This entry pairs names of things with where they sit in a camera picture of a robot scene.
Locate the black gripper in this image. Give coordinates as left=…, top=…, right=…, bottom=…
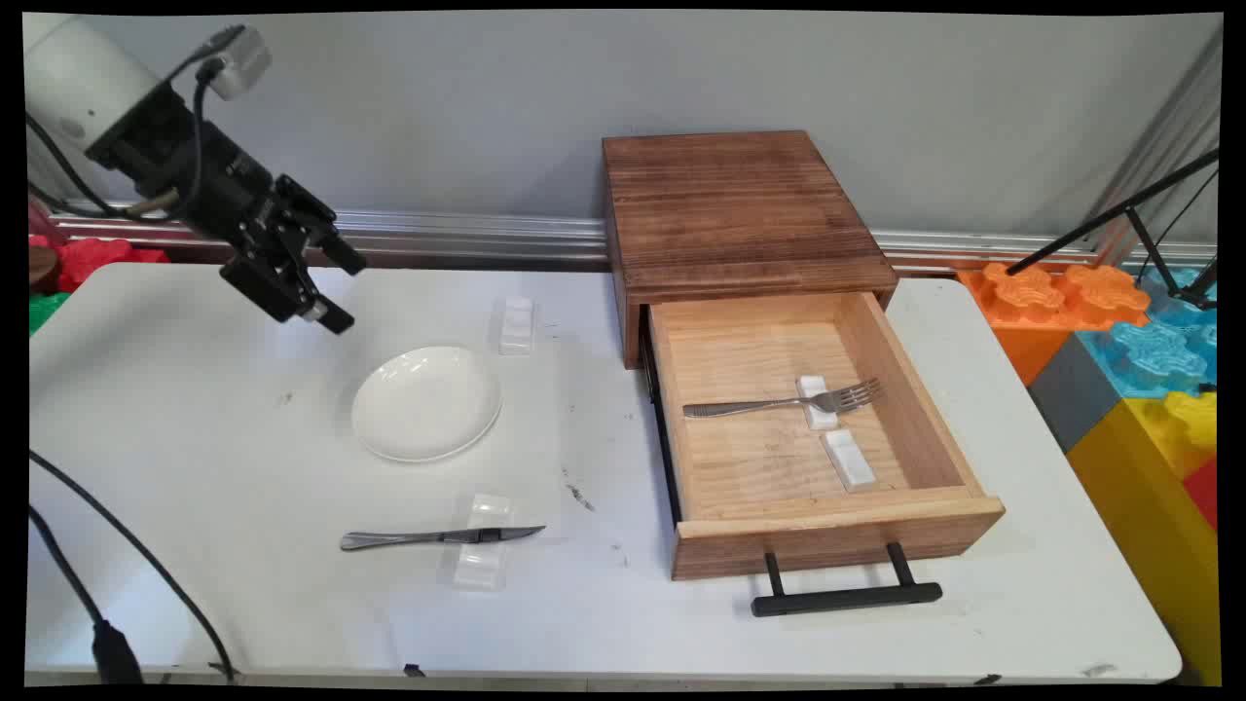
left=88, top=84, right=369, bottom=337

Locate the steel serrated knife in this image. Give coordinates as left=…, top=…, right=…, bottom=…
left=339, top=524, right=548, bottom=553

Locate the white round plate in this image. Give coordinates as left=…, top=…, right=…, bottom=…
left=350, top=346, right=504, bottom=464

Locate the large red foam block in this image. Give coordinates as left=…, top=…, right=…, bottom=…
left=27, top=232, right=172, bottom=295

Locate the white ceramic cutlery rest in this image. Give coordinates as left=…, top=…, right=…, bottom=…
left=795, top=374, right=841, bottom=431
left=822, top=428, right=878, bottom=493
left=497, top=295, right=537, bottom=357
left=449, top=492, right=516, bottom=593

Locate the green foam block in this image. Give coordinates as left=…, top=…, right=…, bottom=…
left=27, top=290, right=73, bottom=339

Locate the dark wooden cabinet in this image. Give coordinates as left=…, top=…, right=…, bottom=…
left=601, top=129, right=899, bottom=372

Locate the steel fork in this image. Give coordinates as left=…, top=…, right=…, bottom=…
left=681, top=377, right=885, bottom=421

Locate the light wooden drawer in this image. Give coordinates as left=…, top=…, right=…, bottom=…
left=646, top=288, right=1007, bottom=583

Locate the orange foam block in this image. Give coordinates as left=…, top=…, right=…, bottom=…
left=957, top=260, right=1153, bottom=387

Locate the grey foam block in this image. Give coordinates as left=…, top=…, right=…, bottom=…
left=1028, top=333, right=1126, bottom=454

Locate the black tripod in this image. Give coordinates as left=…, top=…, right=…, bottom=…
left=1006, top=146, right=1221, bottom=313

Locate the blue foam block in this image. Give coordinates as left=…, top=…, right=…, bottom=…
left=1075, top=267, right=1220, bottom=400

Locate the small red foam block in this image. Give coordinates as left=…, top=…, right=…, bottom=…
left=1182, top=456, right=1220, bottom=533

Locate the aluminium wall rail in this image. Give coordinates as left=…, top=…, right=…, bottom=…
left=47, top=200, right=1220, bottom=276

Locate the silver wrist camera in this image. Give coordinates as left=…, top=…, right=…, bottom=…
left=207, top=26, right=273, bottom=101

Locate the thin black cable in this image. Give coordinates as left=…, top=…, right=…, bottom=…
left=27, top=112, right=237, bottom=683

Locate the black cable with thick plug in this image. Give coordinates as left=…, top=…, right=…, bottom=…
left=27, top=26, right=246, bottom=684

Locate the black drawer handle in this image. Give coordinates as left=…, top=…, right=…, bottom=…
left=749, top=540, right=944, bottom=619

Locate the aluminium diagonal post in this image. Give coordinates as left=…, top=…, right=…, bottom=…
left=1095, top=27, right=1224, bottom=266

